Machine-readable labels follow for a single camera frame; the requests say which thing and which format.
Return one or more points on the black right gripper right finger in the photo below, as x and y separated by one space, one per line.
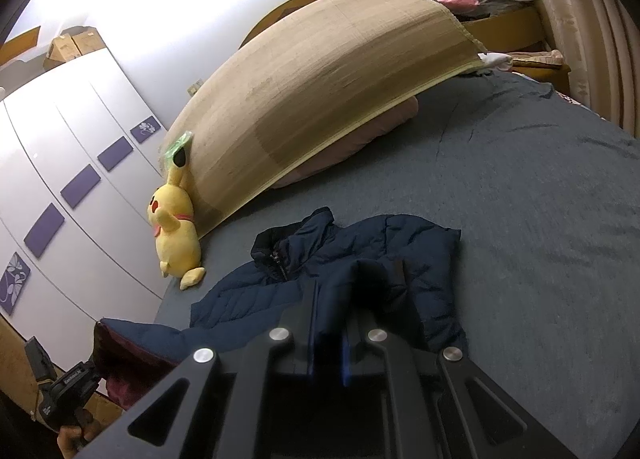
442 405

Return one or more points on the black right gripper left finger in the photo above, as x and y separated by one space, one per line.
210 405

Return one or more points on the navy blue puffer jacket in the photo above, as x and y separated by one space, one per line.
396 268

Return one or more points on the person's left hand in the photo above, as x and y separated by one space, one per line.
70 437

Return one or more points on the yellow Pikachu plush toy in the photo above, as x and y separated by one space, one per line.
171 214

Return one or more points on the grey bed sheet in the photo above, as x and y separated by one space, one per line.
545 195

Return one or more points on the white wardrobe with purple panels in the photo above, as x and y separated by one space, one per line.
79 151

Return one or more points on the pink pillow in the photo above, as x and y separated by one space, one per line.
352 142

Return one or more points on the cardboard boxes on wardrobe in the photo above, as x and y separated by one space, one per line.
67 47

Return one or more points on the wooden nightstand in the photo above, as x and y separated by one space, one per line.
520 31

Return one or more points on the beige curtain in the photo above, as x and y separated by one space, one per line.
600 43

